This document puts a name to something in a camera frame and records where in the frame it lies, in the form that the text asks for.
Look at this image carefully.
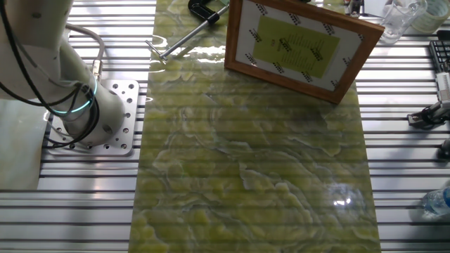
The wooden picture frame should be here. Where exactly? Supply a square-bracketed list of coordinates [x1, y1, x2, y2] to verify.
[224, 0, 386, 105]

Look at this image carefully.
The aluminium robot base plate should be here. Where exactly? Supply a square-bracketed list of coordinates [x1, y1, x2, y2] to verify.
[45, 79, 141, 157]

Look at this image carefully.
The black C-clamp with steel screw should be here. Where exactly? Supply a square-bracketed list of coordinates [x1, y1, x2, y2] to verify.
[145, 0, 231, 61]

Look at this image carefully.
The clear water bottle blue cap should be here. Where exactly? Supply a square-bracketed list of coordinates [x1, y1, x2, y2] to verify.
[421, 186, 450, 216]

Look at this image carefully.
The green marble pattern mat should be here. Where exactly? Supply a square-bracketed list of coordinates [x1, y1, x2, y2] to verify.
[128, 0, 383, 253]

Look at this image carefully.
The grey cable with metal connector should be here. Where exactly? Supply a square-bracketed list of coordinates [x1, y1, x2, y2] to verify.
[65, 22, 106, 82]

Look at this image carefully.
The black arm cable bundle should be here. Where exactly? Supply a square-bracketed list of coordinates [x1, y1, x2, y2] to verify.
[0, 0, 102, 149]

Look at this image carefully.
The clear tape roll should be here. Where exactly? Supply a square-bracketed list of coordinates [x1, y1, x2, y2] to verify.
[411, 0, 450, 35]

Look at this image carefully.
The black keyboard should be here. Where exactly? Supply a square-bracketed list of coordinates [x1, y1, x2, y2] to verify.
[427, 39, 450, 73]

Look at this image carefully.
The grey camera on black mount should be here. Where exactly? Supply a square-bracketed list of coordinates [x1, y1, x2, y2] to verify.
[346, 0, 365, 17]

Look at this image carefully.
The clear plastic cup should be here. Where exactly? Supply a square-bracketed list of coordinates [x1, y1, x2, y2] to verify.
[378, 0, 428, 45]

